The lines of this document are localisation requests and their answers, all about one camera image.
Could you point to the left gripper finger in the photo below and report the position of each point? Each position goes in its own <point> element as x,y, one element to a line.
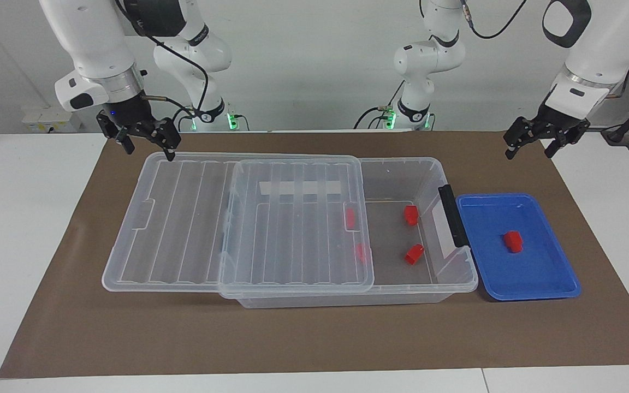
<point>552,148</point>
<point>511,152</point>

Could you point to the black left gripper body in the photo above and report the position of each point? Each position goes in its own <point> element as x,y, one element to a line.
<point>552,126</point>

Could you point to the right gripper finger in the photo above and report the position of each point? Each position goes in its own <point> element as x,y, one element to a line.
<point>170,154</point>
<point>128,146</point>

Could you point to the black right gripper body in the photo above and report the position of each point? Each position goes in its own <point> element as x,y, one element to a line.
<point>131,117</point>

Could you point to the clear plastic box lid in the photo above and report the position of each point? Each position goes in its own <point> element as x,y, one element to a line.
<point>172,229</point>

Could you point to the red block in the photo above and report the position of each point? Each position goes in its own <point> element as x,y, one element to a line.
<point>414,255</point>
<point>350,218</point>
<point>512,243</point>
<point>411,215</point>
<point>361,254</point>

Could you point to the black box latch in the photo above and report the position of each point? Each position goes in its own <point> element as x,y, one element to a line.
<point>452,215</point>

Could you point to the blue plastic tray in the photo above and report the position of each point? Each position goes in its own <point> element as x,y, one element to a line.
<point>533,273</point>

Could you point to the clear plastic storage box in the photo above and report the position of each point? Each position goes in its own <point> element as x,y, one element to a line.
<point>396,273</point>

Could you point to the white tape strip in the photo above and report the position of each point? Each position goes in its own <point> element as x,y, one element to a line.
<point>276,189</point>

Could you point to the brown table mat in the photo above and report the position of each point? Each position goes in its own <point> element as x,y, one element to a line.
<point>129,327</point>

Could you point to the white wall power socket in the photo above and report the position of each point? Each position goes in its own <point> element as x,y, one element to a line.
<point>47,121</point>

